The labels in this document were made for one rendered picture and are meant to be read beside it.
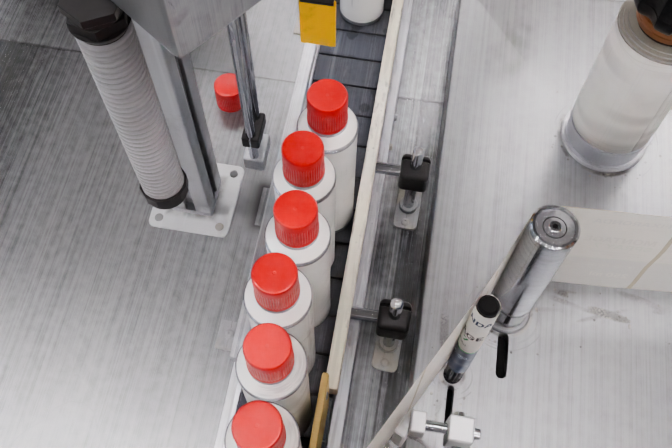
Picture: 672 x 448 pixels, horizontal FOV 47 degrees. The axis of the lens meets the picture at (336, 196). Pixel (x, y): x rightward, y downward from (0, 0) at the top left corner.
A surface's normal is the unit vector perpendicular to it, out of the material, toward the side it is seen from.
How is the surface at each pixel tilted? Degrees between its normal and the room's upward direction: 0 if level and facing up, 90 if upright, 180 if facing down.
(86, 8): 0
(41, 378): 0
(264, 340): 3
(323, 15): 90
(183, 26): 90
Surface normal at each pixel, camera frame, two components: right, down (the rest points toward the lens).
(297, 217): 0.00, -0.50
